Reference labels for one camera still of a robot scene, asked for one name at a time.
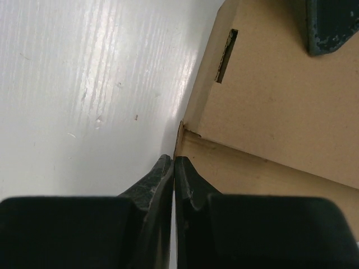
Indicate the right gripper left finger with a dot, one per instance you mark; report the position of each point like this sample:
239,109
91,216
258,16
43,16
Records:
131,230

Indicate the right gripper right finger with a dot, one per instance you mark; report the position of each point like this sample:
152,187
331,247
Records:
216,230

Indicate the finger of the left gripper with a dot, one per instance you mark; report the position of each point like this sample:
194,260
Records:
325,26

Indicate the cardboard box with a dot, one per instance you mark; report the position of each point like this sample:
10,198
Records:
265,117

